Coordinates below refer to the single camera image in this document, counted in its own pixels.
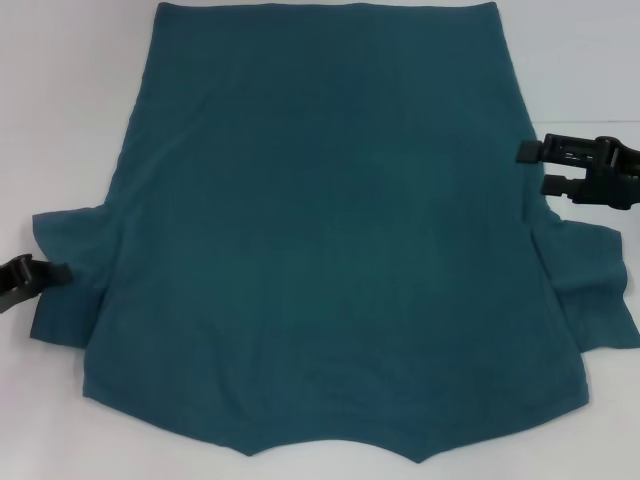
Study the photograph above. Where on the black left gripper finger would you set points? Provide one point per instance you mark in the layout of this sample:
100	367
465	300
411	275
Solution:
52	276
22	299

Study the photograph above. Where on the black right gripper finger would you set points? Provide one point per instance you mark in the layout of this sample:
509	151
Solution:
557	186
532	151

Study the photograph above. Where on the blue shirt with FREE print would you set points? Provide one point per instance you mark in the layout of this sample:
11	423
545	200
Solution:
320	200

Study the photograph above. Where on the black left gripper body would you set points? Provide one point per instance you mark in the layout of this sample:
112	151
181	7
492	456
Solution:
6	285

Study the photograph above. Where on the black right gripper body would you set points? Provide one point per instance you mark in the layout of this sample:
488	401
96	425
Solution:
615	175

